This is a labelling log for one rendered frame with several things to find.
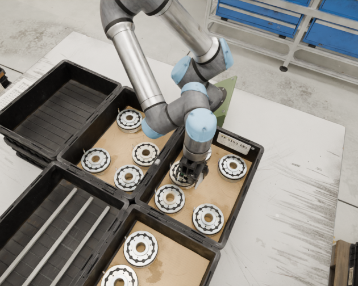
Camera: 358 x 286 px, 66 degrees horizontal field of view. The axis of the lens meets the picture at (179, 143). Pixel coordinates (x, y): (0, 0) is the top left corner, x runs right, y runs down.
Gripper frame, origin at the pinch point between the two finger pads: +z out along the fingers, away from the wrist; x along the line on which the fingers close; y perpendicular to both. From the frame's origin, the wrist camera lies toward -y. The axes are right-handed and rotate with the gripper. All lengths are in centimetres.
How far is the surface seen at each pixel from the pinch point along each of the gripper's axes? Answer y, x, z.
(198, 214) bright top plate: 11.7, 7.7, -0.9
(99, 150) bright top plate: 7.1, -34.3, -1.0
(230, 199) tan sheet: 0.4, 15.4, 2.0
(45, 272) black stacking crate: 47, -24, 2
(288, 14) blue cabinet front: -188, 2, 34
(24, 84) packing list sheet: -14, -97, 15
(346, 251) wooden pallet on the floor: -35, 89, 71
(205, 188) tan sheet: 0.8, 6.2, 2.0
